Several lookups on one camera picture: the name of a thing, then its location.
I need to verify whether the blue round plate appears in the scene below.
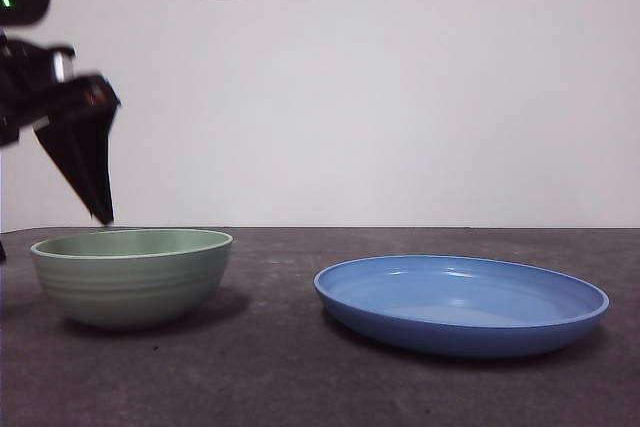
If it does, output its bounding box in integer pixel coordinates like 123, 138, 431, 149
313, 254, 611, 359

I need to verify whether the green ribbed bowl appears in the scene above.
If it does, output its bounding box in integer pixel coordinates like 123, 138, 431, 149
29, 228, 235, 332

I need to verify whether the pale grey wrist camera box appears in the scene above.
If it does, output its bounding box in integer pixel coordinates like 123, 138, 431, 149
52, 45, 77, 84

